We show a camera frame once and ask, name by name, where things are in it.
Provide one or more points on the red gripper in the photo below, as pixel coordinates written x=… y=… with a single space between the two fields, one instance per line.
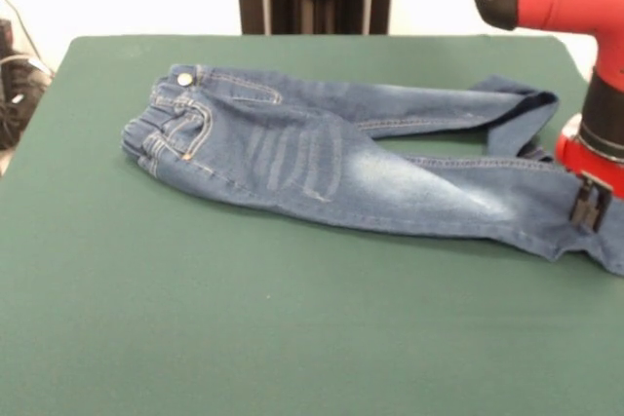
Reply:
x=585 y=158

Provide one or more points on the blue denim jeans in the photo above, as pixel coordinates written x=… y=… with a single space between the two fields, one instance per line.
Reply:
x=390 y=192

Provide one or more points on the dark green table cloth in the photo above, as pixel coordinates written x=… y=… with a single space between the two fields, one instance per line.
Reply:
x=195 y=313

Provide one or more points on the black equipment pile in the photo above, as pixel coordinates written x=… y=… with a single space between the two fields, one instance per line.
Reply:
x=19 y=94

